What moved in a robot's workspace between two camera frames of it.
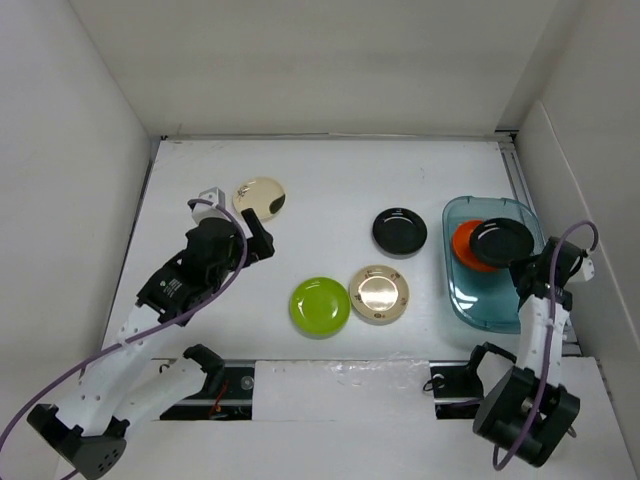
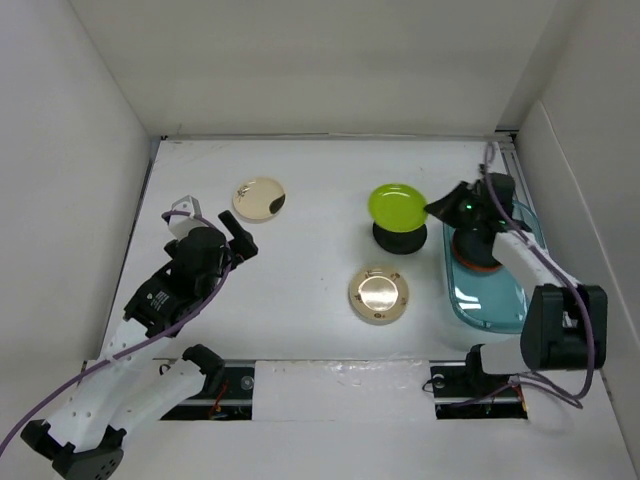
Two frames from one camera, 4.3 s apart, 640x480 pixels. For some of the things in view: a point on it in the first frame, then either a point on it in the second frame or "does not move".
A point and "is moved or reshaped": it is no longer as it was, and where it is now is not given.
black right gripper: x=515 y=269 to x=443 y=206
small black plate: x=501 y=241 is moved or reshaped
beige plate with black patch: x=261 y=194 does not move
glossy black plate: x=399 y=232 does not move
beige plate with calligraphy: x=379 y=294 does not move
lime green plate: x=319 y=307 to x=398 y=208
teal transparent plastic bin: x=480 y=299 does not move
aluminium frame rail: x=505 y=140 does not move
